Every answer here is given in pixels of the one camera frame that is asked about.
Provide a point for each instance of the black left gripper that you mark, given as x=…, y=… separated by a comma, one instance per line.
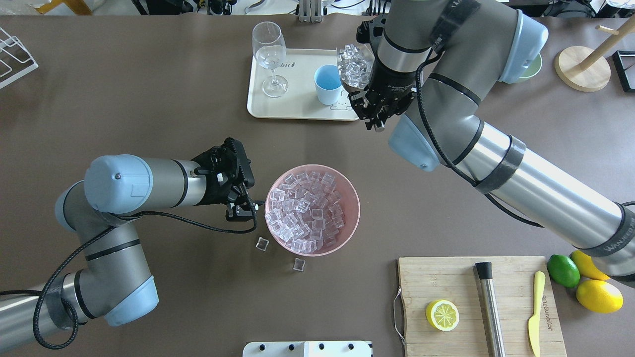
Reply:
x=217, y=195

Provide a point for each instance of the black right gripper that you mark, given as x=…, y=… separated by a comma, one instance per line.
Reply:
x=392, y=78

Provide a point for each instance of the steel ice scoop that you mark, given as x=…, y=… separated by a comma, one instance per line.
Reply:
x=375, y=98

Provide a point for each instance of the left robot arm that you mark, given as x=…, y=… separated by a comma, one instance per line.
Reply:
x=107, y=276

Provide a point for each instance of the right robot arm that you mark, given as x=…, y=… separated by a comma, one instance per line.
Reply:
x=435, y=61

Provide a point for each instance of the spilled ice cube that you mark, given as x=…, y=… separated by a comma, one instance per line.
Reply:
x=299, y=265
x=262, y=244

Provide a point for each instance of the light blue cup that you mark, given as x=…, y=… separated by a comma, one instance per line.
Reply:
x=328, y=84

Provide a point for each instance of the clear ice cubes pile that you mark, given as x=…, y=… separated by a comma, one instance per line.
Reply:
x=305, y=213

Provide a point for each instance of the wooden cup tree stand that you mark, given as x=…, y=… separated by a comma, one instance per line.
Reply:
x=586, y=69

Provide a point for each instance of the pink bowl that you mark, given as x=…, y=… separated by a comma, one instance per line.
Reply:
x=312, y=210

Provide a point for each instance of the cream rabbit tray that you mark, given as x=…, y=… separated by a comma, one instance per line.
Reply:
x=300, y=100

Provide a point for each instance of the clear wine glass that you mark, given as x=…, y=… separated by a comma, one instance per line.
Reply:
x=269, y=51

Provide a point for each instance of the green ceramic bowl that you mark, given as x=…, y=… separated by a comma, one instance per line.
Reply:
x=532, y=70

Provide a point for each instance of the bamboo cutting board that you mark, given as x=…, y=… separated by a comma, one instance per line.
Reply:
x=423, y=280

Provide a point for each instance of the half lemon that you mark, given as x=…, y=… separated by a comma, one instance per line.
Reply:
x=442, y=315

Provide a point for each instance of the green lime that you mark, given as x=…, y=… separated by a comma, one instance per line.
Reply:
x=563, y=271

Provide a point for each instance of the steel muddler black tip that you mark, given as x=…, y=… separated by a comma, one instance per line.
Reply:
x=486, y=279

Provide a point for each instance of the yellow lemon near lime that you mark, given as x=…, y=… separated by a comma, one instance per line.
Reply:
x=586, y=266

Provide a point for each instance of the yellow plastic knife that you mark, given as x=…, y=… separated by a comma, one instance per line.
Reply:
x=533, y=323

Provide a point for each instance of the yellow lemon outer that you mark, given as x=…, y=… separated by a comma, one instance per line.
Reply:
x=599, y=296

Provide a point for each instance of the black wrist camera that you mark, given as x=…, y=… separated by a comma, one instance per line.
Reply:
x=371, y=31

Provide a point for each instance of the aluminium frame post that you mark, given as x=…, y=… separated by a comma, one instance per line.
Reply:
x=310, y=11

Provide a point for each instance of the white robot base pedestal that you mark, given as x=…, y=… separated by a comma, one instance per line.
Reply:
x=338, y=348

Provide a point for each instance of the white wire cup rack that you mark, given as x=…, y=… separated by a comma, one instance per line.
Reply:
x=15, y=60

